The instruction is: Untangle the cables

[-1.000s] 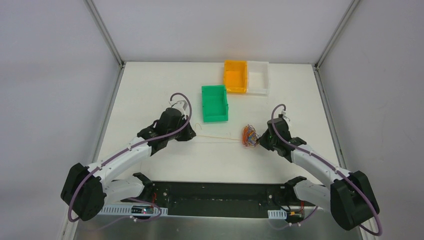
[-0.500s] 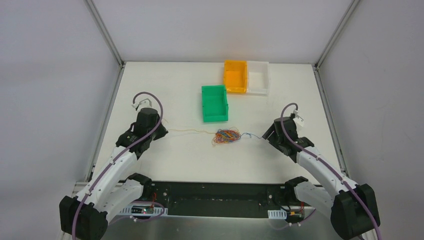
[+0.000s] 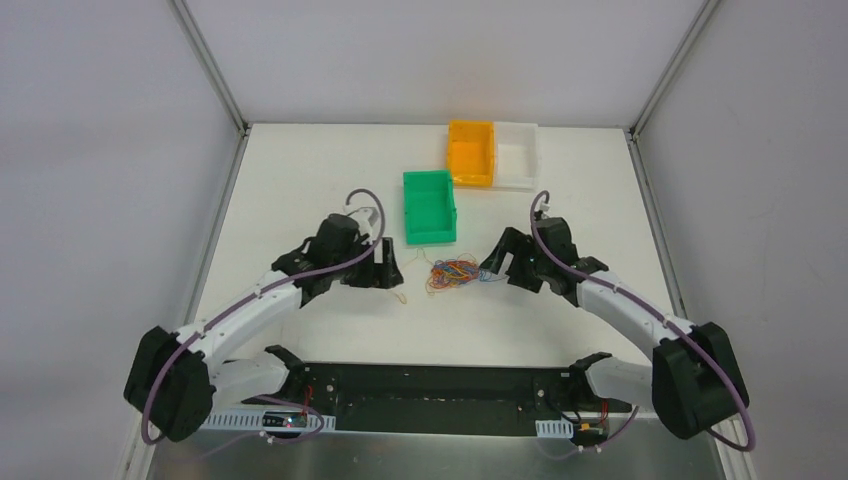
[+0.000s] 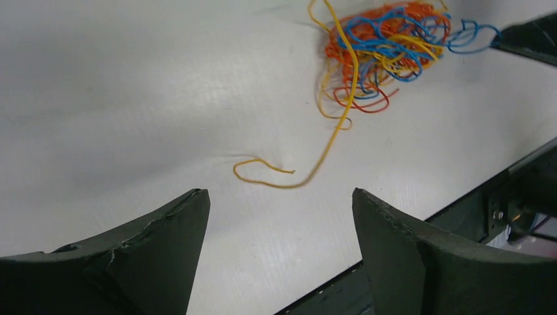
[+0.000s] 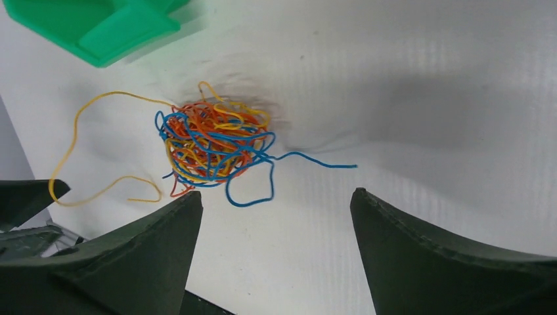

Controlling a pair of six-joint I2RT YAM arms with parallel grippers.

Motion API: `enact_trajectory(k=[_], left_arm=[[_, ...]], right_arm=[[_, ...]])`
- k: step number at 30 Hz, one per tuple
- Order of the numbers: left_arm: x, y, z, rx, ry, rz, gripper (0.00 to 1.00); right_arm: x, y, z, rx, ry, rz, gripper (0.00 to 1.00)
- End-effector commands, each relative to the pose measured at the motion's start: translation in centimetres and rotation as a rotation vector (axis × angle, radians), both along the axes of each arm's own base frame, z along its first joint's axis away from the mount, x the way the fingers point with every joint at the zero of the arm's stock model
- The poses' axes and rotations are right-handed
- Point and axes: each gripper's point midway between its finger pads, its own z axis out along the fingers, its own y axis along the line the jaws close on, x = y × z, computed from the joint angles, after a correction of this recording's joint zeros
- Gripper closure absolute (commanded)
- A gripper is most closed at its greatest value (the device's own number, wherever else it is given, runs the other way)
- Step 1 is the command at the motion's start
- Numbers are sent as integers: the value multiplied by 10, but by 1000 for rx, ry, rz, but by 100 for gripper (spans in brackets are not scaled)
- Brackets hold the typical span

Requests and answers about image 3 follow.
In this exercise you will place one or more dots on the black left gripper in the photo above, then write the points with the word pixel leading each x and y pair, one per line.
pixel 370 266

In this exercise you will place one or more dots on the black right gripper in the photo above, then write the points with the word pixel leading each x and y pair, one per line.
pixel 512 258

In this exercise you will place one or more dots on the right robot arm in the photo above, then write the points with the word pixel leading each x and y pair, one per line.
pixel 693 381

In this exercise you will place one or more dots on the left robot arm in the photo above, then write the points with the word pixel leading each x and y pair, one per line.
pixel 177 379

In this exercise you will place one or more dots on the green plastic bin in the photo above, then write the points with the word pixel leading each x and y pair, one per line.
pixel 430 214

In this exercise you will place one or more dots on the white plastic bin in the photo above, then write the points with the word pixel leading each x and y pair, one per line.
pixel 517 160

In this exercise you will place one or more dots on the orange plastic bin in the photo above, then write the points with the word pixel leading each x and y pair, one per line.
pixel 470 155

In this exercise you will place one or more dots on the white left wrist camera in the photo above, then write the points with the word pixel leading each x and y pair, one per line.
pixel 367 218

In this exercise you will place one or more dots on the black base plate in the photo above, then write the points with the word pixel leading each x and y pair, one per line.
pixel 493 401

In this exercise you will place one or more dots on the white slotted cable duct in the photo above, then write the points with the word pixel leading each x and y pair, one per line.
pixel 283 420

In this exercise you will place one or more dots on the aluminium frame left rail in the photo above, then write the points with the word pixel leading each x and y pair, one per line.
pixel 236 137

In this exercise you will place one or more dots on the aluminium frame rail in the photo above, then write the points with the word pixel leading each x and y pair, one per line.
pixel 734 464
pixel 236 137

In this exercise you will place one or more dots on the aluminium frame right rail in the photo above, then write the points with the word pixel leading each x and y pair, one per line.
pixel 734 464

